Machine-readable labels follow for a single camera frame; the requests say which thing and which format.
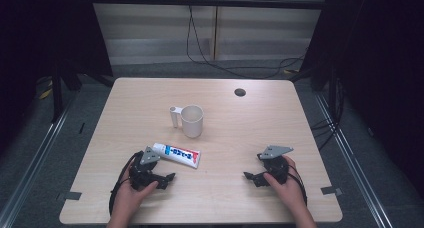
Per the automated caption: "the black metal stand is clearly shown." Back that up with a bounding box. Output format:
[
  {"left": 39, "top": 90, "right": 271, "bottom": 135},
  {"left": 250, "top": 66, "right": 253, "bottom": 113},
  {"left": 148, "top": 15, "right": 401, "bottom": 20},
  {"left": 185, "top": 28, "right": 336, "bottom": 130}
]
[{"left": 50, "top": 59, "right": 65, "bottom": 124}]

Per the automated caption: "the long black wall cable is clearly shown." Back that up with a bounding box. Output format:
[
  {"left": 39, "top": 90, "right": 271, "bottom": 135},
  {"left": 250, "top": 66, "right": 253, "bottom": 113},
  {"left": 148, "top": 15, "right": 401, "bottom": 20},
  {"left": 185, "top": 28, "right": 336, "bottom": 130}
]
[{"left": 185, "top": 4, "right": 307, "bottom": 80}]

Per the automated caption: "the black horizontal bar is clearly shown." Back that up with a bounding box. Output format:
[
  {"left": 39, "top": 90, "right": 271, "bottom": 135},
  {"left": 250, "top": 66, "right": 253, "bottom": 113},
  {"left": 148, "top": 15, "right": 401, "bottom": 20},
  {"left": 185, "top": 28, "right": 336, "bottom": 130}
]
[{"left": 89, "top": 0, "right": 327, "bottom": 11}]

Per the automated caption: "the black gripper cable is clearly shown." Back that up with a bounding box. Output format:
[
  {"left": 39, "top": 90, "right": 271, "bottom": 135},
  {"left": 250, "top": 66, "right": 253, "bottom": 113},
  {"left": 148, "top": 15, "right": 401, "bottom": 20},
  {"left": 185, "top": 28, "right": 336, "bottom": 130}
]
[
  {"left": 108, "top": 150, "right": 144, "bottom": 217},
  {"left": 287, "top": 163, "right": 308, "bottom": 207}
]

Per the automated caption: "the white cup with handle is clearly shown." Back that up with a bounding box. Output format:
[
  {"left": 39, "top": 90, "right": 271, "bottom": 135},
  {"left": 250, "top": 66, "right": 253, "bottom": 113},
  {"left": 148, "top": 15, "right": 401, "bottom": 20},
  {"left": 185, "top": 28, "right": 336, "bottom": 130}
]
[{"left": 168, "top": 104, "right": 205, "bottom": 139}]

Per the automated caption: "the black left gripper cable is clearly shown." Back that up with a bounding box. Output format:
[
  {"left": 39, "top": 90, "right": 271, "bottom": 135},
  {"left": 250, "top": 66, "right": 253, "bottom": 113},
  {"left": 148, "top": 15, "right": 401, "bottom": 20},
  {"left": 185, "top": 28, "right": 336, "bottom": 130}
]
[{"left": 108, "top": 150, "right": 144, "bottom": 217}]

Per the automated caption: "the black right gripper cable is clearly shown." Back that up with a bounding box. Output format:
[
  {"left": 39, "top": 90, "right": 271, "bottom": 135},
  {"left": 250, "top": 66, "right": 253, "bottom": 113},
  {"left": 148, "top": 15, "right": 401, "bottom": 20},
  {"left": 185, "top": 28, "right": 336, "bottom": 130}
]
[{"left": 287, "top": 163, "right": 308, "bottom": 207}]

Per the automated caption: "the bundle of black floor cables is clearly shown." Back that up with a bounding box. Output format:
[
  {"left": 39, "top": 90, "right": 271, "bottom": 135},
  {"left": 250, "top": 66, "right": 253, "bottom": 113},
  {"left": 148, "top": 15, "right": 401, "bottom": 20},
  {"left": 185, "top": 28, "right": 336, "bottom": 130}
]
[{"left": 310, "top": 77, "right": 346, "bottom": 152}]

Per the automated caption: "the white toothpaste tube blue label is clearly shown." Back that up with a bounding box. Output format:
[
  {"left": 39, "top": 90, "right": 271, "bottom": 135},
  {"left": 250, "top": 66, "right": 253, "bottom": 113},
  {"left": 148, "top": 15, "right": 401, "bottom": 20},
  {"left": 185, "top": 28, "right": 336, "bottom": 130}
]
[{"left": 151, "top": 142, "right": 202, "bottom": 170}]

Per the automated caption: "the person's left hand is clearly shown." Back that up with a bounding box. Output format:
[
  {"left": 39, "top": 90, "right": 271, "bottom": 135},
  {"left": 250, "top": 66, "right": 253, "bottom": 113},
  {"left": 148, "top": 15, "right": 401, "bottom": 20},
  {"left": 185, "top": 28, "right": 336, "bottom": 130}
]
[{"left": 114, "top": 173, "right": 160, "bottom": 211}]

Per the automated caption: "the wooden wall post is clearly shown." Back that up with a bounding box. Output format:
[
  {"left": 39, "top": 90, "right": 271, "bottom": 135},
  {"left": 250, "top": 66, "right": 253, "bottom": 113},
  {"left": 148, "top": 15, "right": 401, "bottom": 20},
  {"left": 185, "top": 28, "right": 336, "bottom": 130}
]
[{"left": 212, "top": 0, "right": 224, "bottom": 61}]

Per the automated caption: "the yellow floor object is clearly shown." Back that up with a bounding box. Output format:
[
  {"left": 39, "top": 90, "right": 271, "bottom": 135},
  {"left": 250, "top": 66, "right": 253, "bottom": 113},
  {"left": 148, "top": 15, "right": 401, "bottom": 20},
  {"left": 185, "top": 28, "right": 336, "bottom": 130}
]
[{"left": 38, "top": 80, "right": 54, "bottom": 101}]

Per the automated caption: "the black curtain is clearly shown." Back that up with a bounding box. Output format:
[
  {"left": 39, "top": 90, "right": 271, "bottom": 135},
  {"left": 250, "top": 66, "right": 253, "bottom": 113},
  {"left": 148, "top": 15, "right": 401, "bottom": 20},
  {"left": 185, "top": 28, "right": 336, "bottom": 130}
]
[
  {"left": 0, "top": 0, "right": 114, "bottom": 156},
  {"left": 301, "top": 0, "right": 424, "bottom": 199}
]

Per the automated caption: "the person's right hand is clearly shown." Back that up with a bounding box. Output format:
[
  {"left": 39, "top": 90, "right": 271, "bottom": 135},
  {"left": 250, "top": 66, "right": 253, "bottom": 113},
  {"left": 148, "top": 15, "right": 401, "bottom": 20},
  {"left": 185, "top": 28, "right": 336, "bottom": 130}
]
[{"left": 262, "top": 155, "right": 307, "bottom": 213}]

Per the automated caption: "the grey tape strip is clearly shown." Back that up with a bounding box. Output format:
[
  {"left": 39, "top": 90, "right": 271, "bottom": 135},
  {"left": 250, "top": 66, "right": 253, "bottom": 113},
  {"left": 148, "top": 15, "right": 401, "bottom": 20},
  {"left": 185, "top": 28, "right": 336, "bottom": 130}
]
[
  {"left": 320, "top": 185, "right": 343, "bottom": 196},
  {"left": 55, "top": 190, "right": 83, "bottom": 202}
]

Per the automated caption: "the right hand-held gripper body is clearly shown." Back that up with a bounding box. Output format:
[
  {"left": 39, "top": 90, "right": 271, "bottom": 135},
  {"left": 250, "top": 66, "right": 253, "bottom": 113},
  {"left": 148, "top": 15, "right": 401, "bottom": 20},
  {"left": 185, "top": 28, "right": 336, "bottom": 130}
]
[{"left": 256, "top": 144, "right": 295, "bottom": 185}]

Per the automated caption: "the metal floor rail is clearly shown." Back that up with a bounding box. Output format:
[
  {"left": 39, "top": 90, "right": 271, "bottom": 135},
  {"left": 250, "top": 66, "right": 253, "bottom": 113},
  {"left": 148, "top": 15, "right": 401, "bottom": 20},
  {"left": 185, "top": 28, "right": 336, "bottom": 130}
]
[
  {"left": 314, "top": 93, "right": 396, "bottom": 228},
  {"left": 0, "top": 97, "right": 76, "bottom": 228}
]

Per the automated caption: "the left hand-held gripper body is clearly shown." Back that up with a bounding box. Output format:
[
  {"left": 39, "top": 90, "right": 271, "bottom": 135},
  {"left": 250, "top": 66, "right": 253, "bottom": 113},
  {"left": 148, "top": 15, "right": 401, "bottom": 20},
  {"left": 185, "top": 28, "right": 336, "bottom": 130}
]
[{"left": 129, "top": 146, "right": 168, "bottom": 191}]

